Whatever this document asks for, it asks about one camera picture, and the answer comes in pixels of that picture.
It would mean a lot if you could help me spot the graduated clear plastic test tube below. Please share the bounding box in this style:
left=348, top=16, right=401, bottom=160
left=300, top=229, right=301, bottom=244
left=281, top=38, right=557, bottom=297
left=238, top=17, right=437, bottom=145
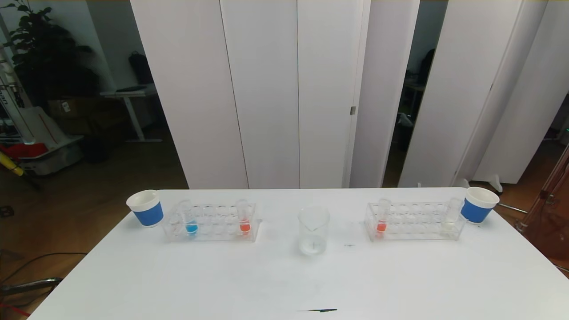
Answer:
left=376, top=198, right=392, bottom=235

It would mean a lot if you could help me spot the test tube with red liquid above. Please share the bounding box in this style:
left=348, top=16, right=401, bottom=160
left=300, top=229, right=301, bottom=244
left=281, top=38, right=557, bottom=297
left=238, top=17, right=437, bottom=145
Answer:
left=236, top=199, right=252, bottom=235

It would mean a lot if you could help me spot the clear glass beaker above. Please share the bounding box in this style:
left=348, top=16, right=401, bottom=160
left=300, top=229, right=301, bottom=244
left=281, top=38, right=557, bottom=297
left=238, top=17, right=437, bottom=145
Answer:
left=297, top=206, right=331, bottom=256

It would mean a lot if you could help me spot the clear plastic test tube rack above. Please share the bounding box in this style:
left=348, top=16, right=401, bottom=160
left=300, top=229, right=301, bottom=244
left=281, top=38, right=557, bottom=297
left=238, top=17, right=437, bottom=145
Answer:
left=161, top=203, right=262, bottom=243
left=365, top=202, right=467, bottom=241

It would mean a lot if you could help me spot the test tube with blue liquid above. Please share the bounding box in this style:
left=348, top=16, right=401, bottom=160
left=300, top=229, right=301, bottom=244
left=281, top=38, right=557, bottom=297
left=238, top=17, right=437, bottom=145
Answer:
left=179, top=200, right=199, bottom=236

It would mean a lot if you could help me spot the test tube with pale liquid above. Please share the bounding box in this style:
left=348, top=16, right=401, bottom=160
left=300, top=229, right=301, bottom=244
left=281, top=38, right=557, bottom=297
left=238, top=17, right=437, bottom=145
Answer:
left=441, top=197, right=464, bottom=234

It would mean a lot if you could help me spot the blue white paper cup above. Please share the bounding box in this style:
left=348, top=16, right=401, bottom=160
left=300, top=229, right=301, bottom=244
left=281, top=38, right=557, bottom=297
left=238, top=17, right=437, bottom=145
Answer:
left=126, top=190, right=164, bottom=228
left=460, top=187, right=500, bottom=224

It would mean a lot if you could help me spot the white office desk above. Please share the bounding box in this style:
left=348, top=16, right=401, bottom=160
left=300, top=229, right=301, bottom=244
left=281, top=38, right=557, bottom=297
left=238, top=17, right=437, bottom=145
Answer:
left=100, top=84, right=163, bottom=143

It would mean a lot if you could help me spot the black backpack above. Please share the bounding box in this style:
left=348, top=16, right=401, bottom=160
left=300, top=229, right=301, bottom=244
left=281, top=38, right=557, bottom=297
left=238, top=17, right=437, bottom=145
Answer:
left=128, top=50, right=154, bottom=85

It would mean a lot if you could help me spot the brown cardboard box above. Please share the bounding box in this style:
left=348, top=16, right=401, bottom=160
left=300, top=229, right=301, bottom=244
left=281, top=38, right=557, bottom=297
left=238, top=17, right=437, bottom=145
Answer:
left=47, top=96, right=129, bottom=134

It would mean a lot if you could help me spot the white machine housing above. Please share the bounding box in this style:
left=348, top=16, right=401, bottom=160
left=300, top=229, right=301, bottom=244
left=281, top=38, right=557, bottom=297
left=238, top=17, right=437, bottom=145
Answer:
left=18, top=107, right=84, bottom=175

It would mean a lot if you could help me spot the dark green potted plant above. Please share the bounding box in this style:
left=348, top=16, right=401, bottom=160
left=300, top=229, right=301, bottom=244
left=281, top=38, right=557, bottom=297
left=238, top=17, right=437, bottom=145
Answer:
left=0, top=0, right=100, bottom=109

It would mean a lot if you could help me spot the metal light stand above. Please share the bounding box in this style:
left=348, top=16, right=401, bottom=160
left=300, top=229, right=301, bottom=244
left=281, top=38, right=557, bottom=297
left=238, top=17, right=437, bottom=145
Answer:
left=497, top=144, right=569, bottom=232

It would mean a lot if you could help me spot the grey metal floor leg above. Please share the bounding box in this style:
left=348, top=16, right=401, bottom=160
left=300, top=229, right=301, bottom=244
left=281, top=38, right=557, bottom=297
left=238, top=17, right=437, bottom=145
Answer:
left=0, top=278, right=63, bottom=295

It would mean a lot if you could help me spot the white printed column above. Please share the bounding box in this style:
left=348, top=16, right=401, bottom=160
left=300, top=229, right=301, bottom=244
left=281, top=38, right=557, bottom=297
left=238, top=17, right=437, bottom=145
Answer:
left=0, top=16, right=36, bottom=145

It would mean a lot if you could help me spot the black floor cable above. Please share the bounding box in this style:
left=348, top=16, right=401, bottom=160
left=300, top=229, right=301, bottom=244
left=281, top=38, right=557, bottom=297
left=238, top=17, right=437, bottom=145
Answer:
left=0, top=252, right=87, bottom=285

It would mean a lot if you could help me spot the yellow handled tool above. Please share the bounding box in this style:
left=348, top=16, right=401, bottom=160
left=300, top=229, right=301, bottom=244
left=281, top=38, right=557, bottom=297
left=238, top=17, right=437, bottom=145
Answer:
left=0, top=151, right=25, bottom=177

